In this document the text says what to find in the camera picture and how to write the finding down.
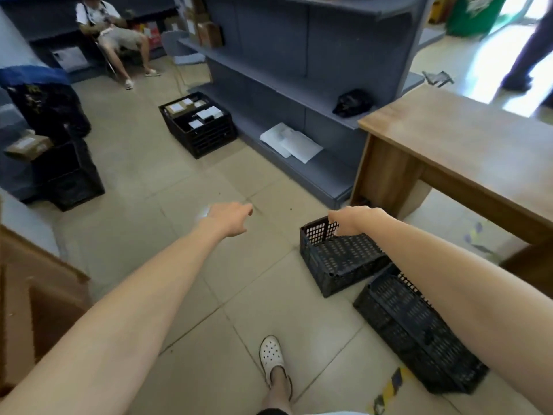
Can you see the person's right hand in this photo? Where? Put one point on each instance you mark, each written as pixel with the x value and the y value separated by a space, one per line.
pixel 363 220

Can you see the person's left hand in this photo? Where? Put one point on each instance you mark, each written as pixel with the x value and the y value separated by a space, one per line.
pixel 227 218

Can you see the black plastic crate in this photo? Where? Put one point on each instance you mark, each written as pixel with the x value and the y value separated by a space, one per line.
pixel 73 185
pixel 345 259
pixel 410 324
pixel 207 140

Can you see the person's left forearm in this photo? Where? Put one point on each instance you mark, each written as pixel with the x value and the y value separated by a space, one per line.
pixel 129 324

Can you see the person's right forearm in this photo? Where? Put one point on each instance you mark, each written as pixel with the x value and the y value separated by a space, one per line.
pixel 475 306

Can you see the person's white left clog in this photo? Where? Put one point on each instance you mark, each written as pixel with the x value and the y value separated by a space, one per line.
pixel 271 352

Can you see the person's left leg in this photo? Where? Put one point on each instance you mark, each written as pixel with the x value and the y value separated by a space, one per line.
pixel 278 393

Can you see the black bag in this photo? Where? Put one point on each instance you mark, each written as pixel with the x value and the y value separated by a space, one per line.
pixel 352 103

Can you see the pile of small parcel boxes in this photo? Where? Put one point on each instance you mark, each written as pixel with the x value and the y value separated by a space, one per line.
pixel 179 108

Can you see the brown wooden desk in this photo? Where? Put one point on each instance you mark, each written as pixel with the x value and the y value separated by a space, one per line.
pixel 453 133

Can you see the gray metal shelf unit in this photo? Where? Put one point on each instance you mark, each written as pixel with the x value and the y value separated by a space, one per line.
pixel 276 51

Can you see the gray plastic chair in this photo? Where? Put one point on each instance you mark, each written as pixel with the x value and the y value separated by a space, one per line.
pixel 173 43

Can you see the brown cardboard box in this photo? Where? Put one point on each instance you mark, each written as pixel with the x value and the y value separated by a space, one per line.
pixel 211 35
pixel 28 146

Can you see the red white carton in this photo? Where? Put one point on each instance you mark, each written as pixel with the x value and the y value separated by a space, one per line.
pixel 149 34

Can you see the stack of cardboard boxes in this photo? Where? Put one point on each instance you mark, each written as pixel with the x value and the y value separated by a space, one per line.
pixel 194 17

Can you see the black fabric bundle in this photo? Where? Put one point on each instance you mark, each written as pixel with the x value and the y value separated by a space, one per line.
pixel 47 112

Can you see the yellow floor sign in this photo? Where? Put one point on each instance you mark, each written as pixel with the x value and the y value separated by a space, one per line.
pixel 440 8

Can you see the green floor stand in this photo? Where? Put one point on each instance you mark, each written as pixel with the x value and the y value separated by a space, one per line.
pixel 475 15

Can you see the blue cloth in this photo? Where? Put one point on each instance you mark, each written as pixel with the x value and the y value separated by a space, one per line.
pixel 30 76

